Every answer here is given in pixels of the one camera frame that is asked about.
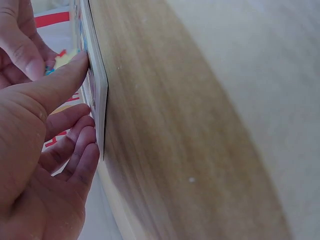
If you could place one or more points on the person's left hand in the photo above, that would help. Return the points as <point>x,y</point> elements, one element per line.
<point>27,155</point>

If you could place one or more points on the person's right fingers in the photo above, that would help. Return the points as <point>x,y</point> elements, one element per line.
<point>21,47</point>

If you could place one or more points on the yellow puzzle piece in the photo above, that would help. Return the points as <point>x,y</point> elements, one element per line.
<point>65,58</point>

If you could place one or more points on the person's right hand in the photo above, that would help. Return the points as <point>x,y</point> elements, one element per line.
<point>17,42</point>

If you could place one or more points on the white puzzle board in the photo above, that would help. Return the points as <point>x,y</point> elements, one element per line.
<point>98,82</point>

